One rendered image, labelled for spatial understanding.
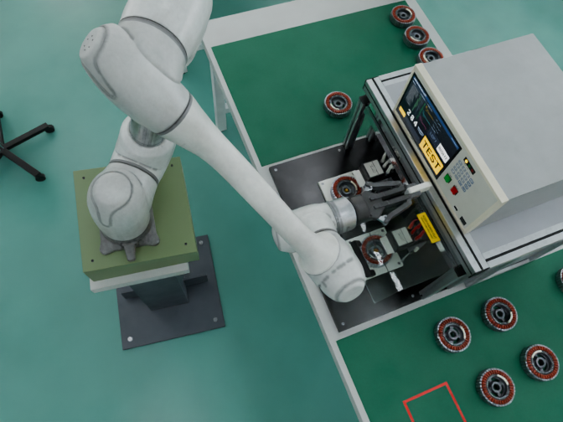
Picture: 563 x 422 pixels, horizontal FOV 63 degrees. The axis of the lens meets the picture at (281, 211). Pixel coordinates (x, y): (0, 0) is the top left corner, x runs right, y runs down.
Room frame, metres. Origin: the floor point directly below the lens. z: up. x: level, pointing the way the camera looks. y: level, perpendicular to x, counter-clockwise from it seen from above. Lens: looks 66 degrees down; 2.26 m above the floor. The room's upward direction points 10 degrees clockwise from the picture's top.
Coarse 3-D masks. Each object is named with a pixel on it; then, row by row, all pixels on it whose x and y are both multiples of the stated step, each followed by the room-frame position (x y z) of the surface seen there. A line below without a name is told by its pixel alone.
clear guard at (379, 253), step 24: (408, 216) 0.59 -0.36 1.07; (432, 216) 0.61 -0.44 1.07; (360, 240) 0.50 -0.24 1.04; (384, 240) 0.50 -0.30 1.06; (408, 240) 0.52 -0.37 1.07; (384, 264) 0.43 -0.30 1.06; (408, 264) 0.45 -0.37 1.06; (432, 264) 0.46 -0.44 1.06; (456, 264) 0.47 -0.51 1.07; (384, 288) 0.37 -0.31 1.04
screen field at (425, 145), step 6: (426, 138) 0.78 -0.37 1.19; (420, 144) 0.79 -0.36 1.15; (426, 144) 0.77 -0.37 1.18; (426, 150) 0.76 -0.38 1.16; (432, 150) 0.75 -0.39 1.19; (426, 156) 0.75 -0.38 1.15; (432, 156) 0.74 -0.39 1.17; (432, 162) 0.73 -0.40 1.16; (438, 162) 0.71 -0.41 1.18; (438, 168) 0.70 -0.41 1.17
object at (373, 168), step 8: (376, 160) 0.85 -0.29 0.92; (360, 168) 0.82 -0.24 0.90; (368, 168) 0.81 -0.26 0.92; (376, 168) 0.82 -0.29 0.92; (384, 168) 0.84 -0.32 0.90; (360, 176) 0.80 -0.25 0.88; (368, 176) 0.79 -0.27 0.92; (376, 176) 0.79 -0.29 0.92; (384, 176) 0.81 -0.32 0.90; (392, 176) 0.82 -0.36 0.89; (360, 184) 0.77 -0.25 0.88
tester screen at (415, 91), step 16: (416, 80) 0.89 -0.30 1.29; (416, 96) 0.87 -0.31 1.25; (400, 112) 0.89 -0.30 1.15; (416, 112) 0.84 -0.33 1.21; (432, 112) 0.81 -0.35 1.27; (416, 128) 0.82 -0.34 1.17; (432, 128) 0.78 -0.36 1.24; (432, 144) 0.76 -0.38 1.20; (448, 144) 0.72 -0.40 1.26; (448, 160) 0.70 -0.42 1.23
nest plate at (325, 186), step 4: (348, 172) 0.87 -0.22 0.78; (352, 172) 0.87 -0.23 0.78; (352, 176) 0.85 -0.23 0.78; (324, 180) 0.82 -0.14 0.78; (328, 180) 0.82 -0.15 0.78; (332, 180) 0.82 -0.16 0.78; (320, 184) 0.80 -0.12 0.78; (324, 184) 0.80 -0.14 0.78; (328, 184) 0.80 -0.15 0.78; (320, 188) 0.78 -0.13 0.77; (324, 188) 0.78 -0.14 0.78; (328, 188) 0.79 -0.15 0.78; (340, 188) 0.79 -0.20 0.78; (324, 192) 0.77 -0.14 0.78; (328, 192) 0.77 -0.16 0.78; (324, 196) 0.75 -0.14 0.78; (328, 196) 0.76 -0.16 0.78; (328, 200) 0.74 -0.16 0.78
